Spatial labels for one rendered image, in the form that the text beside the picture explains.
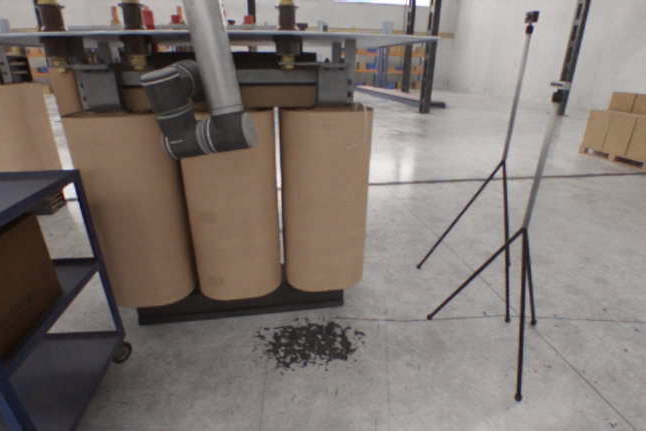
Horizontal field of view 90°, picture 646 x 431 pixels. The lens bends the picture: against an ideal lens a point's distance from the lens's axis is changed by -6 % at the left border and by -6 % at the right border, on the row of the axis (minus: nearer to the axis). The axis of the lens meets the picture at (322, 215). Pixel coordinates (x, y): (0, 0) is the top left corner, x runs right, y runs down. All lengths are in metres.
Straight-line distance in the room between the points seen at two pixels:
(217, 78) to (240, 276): 0.95
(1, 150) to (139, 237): 2.27
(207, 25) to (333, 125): 0.64
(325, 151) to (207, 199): 0.54
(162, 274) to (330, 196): 0.84
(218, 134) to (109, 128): 0.58
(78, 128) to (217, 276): 0.83
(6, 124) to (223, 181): 2.49
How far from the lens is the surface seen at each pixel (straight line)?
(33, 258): 1.40
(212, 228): 1.57
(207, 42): 1.06
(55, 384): 1.76
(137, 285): 1.78
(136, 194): 1.57
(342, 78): 1.48
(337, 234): 1.62
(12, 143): 3.71
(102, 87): 1.55
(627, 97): 7.43
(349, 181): 1.53
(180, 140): 1.11
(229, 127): 1.05
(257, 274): 1.68
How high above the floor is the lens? 1.25
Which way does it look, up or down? 24 degrees down
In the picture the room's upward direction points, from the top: 1 degrees clockwise
